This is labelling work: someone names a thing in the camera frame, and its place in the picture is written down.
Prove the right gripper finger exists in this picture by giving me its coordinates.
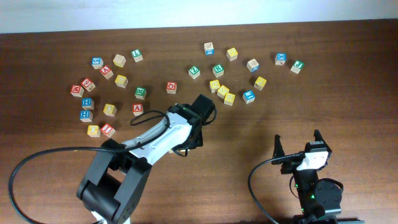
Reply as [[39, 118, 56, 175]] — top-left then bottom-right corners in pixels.
[[312, 129, 325, 145], [271, 134, 285, 165]]

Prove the green r block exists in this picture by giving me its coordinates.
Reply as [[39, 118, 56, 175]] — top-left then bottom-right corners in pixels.
[[212, 64, 224, 78], [134, 87, 147, 100]]

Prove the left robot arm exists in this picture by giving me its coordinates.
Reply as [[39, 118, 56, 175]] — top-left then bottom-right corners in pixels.
[[76, 95, 216, 223]]

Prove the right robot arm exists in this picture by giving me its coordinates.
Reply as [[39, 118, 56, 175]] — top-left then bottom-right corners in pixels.
[[272, 129, 364, 223]]

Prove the yellow block cluster lower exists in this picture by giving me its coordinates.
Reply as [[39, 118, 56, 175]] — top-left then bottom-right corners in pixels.
[[224, 93, 235, 106]]

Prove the yellow block cluster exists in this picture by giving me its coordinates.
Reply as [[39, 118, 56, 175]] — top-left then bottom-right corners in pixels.
[[224, 93, 235, 106], [217, 85, 229, 99], [209, 80, 221, 93]]

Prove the yellow block cluster middle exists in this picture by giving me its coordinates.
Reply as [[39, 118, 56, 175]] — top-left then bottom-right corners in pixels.
[[217, 85, 229, 99]]

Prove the yellow block cluster left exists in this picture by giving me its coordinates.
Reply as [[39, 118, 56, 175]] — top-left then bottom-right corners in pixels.
[[209, 80, 221, 93]]

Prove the red O block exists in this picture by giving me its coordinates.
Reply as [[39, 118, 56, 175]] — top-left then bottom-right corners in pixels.
[[166, 82, 177, 94]]

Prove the blue E block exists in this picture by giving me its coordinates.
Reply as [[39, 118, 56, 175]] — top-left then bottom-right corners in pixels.
[[243, 90, 256, 104]]

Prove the red A block lower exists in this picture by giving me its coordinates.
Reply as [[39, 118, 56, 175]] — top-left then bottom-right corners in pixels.
[[132, 103, 144, 116]]

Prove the red a block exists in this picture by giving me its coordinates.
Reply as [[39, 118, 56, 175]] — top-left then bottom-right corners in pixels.
[[100, 65, 114, 80], [132, 103, 144, 116]]

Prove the green Z block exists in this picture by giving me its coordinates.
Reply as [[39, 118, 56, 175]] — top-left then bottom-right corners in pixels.
[[188, 66, 200, 79]]

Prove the yellow block right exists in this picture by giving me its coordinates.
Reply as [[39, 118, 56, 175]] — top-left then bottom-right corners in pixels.
[[254, 77, 267, 91]]

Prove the green J block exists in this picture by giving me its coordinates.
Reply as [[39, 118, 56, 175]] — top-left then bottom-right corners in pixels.
[[290, 60, 305, 74]]

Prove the blue X block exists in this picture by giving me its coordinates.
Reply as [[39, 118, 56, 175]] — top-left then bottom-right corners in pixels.
[[275, 52, 287, 65]]

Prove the red I block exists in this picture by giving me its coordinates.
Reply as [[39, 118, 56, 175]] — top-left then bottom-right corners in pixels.
[[101, 123, 116, 138]]

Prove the wood block blue side right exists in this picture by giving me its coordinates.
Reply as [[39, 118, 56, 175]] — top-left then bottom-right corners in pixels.
[[246, 59, 259, 73]]

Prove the wood block blue side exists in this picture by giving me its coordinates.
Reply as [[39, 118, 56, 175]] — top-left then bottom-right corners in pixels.
[[204, 42, 215, 55], [246, 59, 259, 73]]

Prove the yellow block middle left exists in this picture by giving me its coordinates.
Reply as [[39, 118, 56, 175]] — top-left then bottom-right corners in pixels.
[[103, 104, 117, 116]]

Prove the yellow block top centre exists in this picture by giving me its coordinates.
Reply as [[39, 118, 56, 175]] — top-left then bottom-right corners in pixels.
[[226, 47, 238, 61]]

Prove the yellow block upper left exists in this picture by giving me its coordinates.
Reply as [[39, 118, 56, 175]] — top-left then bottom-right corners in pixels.
[[115, 75, 128, 88]]

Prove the yellow D block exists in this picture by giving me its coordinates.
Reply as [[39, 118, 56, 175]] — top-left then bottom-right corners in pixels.
[[87, 125, 101, 138]]

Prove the green L block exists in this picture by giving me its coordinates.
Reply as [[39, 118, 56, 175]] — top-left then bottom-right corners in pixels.
[[131, 49, 143, 62]]

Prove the plain wood yellow-side block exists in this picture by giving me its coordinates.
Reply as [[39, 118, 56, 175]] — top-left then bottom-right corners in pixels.
[[113, 54, 126, 68]]

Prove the blue H block lower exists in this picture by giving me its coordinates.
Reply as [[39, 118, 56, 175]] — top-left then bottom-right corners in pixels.
[[79, 110, 93, 122]]

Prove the blue h block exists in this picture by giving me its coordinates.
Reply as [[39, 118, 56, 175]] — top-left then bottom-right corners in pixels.
[[79, 110, 93, 122], [81, 98, 95, 110]]

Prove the red A block upper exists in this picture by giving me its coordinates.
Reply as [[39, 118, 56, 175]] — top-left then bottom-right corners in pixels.
[[100, 65, 114, 80]]

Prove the blue H block upper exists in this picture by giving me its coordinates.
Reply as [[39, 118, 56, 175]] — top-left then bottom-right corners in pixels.
[[81, 98, 95, 110]]

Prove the red 9 block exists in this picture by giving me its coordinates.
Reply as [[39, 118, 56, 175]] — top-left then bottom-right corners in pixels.
[[81, 78, 96, 91]]

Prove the blue number 5 block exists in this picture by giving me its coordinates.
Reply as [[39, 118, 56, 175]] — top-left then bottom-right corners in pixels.
[[91, 57, 104, 70]]

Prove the red M block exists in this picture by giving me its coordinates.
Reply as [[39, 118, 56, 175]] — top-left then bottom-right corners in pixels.
[[70, 85, 84, 98]]

